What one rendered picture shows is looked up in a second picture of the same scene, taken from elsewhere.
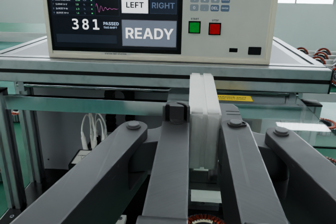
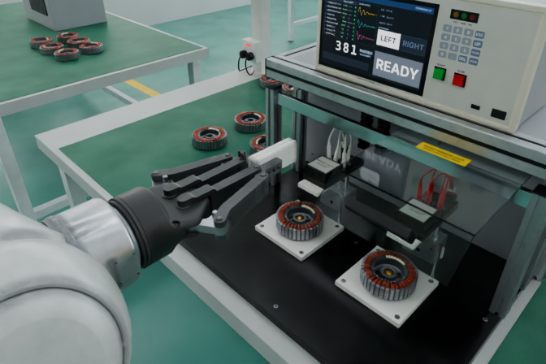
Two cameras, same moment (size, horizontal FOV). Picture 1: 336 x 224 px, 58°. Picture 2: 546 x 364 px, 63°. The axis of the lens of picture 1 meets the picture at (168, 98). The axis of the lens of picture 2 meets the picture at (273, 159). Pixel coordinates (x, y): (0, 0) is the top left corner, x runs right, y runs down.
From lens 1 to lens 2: 44 cm
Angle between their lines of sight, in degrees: 39
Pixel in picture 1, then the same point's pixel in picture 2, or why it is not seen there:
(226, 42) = (470, 97)
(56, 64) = (315, 78)
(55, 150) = (318, 148)
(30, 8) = not seen: outside the picture
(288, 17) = not seen: outside the picture
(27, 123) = (297, 117)
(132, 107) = (365, 134)
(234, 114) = (273, 163)
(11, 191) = not seen: hidden behind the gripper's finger
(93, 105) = (335, 121)
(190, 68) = (422, 114)
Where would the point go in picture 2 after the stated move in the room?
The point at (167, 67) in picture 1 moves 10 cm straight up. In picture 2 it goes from (401, 106) to (409, 55)
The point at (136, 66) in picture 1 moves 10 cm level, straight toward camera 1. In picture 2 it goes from (375, 98) to (353, 116)
